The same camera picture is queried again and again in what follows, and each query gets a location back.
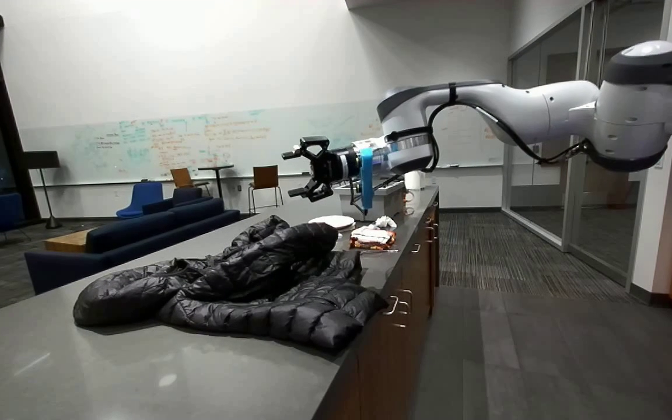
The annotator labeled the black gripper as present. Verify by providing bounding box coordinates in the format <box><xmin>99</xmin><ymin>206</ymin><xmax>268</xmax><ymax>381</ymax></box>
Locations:
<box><xmin>280</xmin><ymin>136</ymin><xmax>364</xmax><ymax>204</ymax></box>

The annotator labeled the black puffer jacket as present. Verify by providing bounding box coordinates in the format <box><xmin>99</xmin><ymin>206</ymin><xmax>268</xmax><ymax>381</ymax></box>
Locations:
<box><xmin>71</xmin><ymin>213</ymin><xmax>389</xmax><ymax>358</ymax></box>

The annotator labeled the brown chair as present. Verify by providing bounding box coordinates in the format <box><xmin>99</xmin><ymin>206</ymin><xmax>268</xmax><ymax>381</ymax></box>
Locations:
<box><xmin>246</xmin><ymin>163</ymin><xmax>284</xmax><ymax>213</ymax></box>

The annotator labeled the white plate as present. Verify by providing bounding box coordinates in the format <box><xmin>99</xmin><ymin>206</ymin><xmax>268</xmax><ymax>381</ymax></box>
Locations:
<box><xmin>308</xmin><ymin>213</ymin><xmax>360</xmax><ymax>233</ymax></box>

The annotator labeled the grey metal bin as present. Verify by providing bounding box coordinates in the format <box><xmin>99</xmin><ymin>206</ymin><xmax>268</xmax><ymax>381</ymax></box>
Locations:
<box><xmin>339</xmin><ymin>181</ymin><xmax>409</xmax><ymax>223</ymax></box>

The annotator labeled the small dark table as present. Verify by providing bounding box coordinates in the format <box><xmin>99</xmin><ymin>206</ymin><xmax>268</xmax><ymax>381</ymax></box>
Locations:
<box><xmin>197</xmin><ymin>162</ymin><xmax>236</xmax><ymax>202</ymax></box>

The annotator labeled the small orange-brown chair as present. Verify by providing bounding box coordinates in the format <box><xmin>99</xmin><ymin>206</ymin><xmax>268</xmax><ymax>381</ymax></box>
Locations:
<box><xmin>169</xmin><ymin>167</ymin><xmax>198</xmax><ymax>192</ymax></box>

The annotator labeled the bright blue armchair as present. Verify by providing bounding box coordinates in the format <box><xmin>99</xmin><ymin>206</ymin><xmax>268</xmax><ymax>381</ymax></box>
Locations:
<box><xmin>115</xmin><ymin>181</ymin><xmax>169</xmax><ymax>223</ymax></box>

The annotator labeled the wooden counter cabinet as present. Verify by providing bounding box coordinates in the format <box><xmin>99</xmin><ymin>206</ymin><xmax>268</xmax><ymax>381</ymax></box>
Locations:
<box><xmin>310</xmin><ymin>185</ymin><xmax>444</xmax><ymax>420</ymax></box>

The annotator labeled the dark blue sofa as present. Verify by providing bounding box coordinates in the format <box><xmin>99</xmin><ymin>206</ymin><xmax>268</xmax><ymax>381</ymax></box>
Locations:
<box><xmin>25</xmin><ymin>197</ymin><xmax>243</xmax><ymax>294</ymax></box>

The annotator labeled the orange wooden side table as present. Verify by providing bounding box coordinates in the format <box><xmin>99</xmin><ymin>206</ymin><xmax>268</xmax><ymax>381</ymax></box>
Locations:
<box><xmin>42</xmin><ymin>225</ymin><xmax>94</xmax><ymax>255</ymax></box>

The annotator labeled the black music stand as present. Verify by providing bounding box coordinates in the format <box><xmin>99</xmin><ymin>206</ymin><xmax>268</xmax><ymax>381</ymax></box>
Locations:
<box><xmin>22</xmin><ymin>147</ymin><xmax>66</xmax><ymax>231</ymax></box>

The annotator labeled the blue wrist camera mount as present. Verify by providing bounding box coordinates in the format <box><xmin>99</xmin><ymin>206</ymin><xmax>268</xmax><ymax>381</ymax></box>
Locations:
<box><xmin>354</xmin><ymin>145</ymin><xmax>379</xmax><ymax>217</ymax></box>

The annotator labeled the steel drawer handle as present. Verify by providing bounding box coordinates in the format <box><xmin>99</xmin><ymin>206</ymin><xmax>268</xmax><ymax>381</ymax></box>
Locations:
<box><xmin>380</xmin><ymin>292</ymin><xmax>406</xmax><ymax>320</ymax></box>

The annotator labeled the wall whiteboard with writing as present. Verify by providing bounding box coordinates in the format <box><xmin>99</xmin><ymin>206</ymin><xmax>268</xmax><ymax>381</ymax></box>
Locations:
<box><xmin>19</xmin><ymin>96</ymin><xmax>509</xmax><ymax>188</ymax></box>

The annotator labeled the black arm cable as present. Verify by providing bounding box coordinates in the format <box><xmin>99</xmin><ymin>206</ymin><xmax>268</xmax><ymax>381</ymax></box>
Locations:
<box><xmin>418</xmin><ymin>80</ymin><xmax>611</xmax><ymax>175</ymax></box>

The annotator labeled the glass door with steel handle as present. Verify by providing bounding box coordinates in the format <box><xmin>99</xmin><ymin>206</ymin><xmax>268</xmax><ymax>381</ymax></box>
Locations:
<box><xmin>505</xmin><ymin>0</ymin><xmax>670</xmax><ymax>292</ymax></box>

